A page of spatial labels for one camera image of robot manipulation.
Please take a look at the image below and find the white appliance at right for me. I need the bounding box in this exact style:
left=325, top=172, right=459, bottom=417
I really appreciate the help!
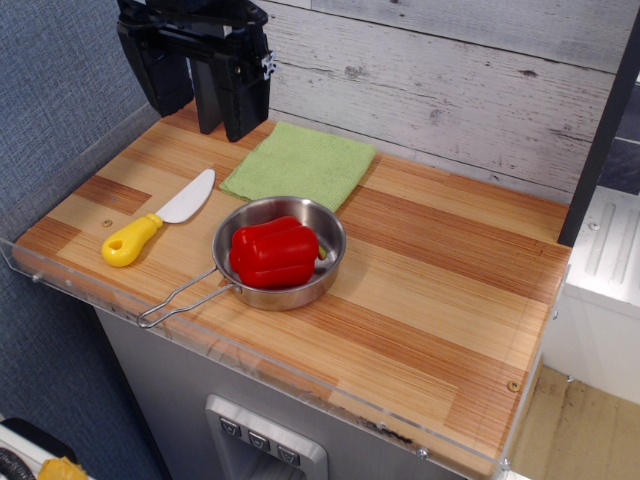
left=541, top=187, right=639, bottom=403

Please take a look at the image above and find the red toy bell pepper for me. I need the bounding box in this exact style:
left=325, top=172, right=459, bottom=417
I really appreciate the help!
left=229, top=216, right=321, bottom=289

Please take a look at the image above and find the dark right frame post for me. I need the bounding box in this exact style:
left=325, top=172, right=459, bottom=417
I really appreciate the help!
left=557, top=12, right=639, bottom=247

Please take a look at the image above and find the grey cabinet with dispenser panel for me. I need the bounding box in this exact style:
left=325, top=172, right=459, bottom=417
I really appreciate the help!
left=97, top=310, right=457, bottom=479

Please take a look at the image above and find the green cloth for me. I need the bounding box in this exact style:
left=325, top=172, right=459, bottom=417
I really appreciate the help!
left=220, top=122, right=377, bottom=212

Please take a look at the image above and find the steel pan with wire handle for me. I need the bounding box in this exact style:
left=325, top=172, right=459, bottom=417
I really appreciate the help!
left=136, top=196, right=347, bottom=329

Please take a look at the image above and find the clear acrylic table guard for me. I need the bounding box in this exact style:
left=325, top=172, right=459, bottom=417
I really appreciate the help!
left=1, top=94, right=551, bottom=479

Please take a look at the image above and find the yellow object bottom left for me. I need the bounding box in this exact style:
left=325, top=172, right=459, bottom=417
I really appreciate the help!
left=36, top=457, right=89, bottom=480

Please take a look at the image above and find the black corrugated hose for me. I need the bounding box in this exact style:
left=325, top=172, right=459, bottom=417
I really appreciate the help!
left=0, top=447, right=31, bottom=480

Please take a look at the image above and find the yellow handled toy knife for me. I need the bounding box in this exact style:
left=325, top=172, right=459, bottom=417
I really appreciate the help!
left=101, top=169, right=216, bottom=268

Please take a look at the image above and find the dark frame post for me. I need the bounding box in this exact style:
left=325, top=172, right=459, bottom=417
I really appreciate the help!
left=189, top=59, right=223, bottom=135
left=557, top=12, right=639, bottom=247

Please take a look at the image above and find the dark left frame post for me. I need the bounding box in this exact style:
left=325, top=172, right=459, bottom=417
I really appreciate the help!
left=189, top=59, right=223, bottom=135

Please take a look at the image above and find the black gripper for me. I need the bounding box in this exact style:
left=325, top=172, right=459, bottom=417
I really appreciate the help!
left=118, top=1, right=276, bottom=142

